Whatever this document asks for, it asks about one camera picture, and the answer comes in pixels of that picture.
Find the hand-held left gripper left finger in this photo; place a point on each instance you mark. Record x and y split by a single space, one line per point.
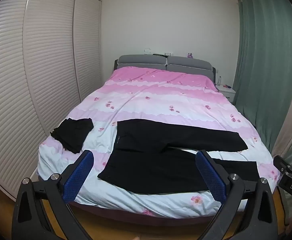
78 172

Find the clear plastic bottle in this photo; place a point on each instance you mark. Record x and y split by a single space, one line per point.
219 80

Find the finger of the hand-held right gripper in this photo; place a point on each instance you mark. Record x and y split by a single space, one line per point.
283 165

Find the small white box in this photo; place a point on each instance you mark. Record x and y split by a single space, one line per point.
168 54

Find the grey headboard cushion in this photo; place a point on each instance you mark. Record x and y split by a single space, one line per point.
142 61
188 66

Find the green curtain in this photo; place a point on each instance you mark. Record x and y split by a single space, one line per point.
261 67

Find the pink floral blanket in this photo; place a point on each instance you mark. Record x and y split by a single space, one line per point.
161 97

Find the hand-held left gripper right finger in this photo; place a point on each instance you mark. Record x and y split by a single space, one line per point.
208 172

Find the purple toy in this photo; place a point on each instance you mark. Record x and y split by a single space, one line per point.
190 55

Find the white nightstand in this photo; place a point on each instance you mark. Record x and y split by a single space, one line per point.
227 94

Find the folded black pants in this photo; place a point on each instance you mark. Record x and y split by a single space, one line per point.
72 132

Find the black pants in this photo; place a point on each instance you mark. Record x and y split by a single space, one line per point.
148 155
72 132

